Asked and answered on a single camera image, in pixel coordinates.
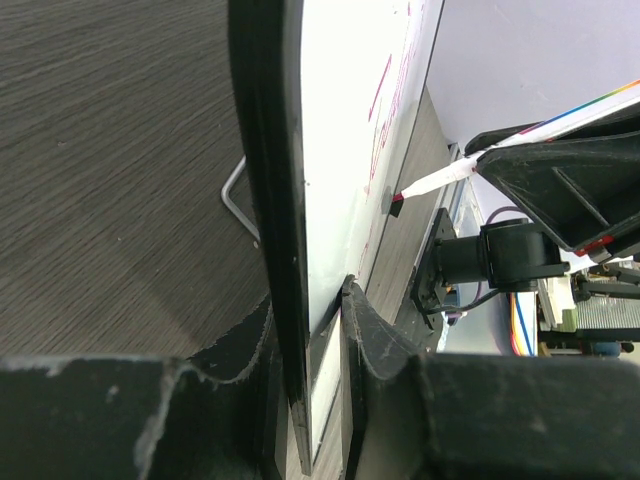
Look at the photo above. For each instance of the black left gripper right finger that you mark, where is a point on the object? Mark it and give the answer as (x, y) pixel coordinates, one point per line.
(411, 414)

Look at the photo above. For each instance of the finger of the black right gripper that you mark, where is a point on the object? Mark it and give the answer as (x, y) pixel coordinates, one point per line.
(582, 188)

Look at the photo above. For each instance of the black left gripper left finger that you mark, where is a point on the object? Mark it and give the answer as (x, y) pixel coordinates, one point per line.
(220, 414)

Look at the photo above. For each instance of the white whiteboard black frame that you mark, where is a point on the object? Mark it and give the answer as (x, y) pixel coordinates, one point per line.
(327, 95)

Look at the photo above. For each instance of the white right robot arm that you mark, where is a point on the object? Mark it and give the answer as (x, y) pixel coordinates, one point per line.
(511, 256)

